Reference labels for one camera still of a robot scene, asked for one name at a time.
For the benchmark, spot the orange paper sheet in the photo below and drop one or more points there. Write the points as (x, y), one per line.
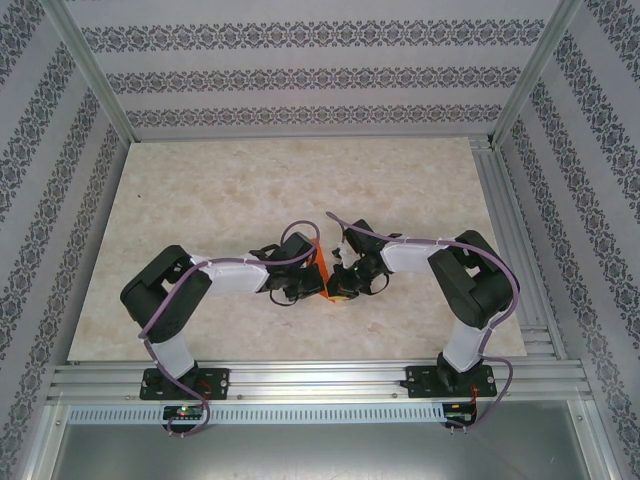
(324, 270)

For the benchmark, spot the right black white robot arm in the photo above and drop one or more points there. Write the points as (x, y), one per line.
(475, 295)

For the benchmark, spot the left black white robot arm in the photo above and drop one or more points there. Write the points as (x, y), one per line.
(235, 277)

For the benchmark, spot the grey metal panel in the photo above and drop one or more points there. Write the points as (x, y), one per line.
(320, 455)

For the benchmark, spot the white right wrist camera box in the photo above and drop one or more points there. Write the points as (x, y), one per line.
(342, 252)

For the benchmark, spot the long aluminium mounting rail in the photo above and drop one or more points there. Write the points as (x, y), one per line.
(320, 380)

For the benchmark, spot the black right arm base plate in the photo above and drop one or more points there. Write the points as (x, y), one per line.
(417, 382)

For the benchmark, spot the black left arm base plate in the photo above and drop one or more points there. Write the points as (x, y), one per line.
(217, 382)

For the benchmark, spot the aluminium side rail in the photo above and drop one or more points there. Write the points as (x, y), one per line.
(507, 210)

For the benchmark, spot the aluminium frame post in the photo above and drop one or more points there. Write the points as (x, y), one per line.
(537, 75)
(95, 75)

